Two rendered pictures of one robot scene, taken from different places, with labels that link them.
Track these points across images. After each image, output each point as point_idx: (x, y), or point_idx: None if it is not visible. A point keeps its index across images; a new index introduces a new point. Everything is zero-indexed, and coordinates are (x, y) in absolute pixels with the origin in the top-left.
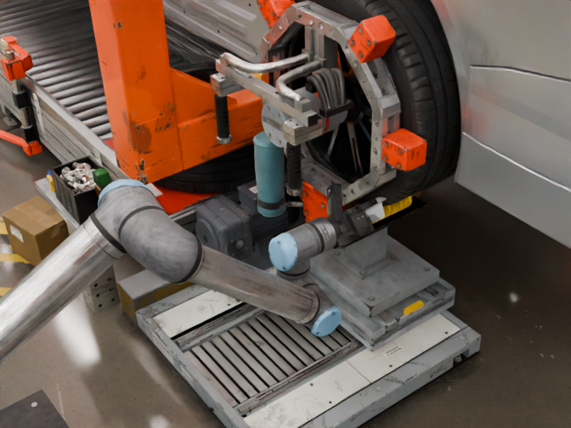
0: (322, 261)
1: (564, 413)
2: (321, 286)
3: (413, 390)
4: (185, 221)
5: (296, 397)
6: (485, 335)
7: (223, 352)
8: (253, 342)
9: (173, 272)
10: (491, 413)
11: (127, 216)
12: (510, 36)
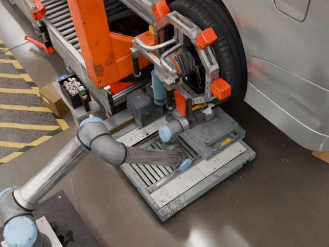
0: None
1: (290, 189)
2: None
3: (224, 178)
4: (122, 97)
5: (173, 184)
6: (258, 150)
7: None
8: None
9: (114, 163)
10: (258, 189)
11: (92, 138)
12: (270, 48)
